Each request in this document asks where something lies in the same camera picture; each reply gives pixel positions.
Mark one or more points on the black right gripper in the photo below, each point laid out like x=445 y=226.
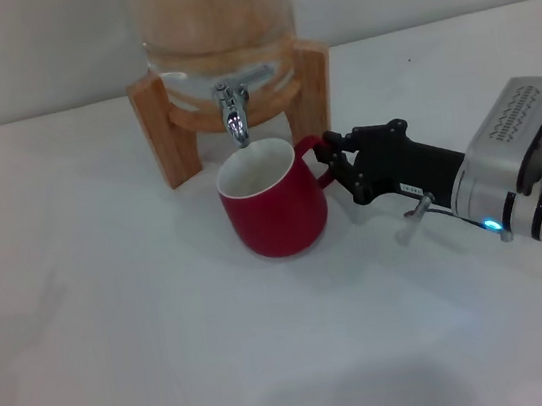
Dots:
x=397 y=165

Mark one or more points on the red ceramic cup white inside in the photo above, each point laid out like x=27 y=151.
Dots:
x=279 y=222

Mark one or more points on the chrome faucet with lever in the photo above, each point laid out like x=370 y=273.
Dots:
x=235 y=122

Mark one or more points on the wooden dispenser stand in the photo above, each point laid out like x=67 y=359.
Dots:
x=174 y=141

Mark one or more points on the clear glass water dispenser jar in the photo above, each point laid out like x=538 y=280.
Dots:
x=215 y=19

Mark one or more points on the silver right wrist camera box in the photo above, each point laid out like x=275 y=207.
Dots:
x=518 y=128

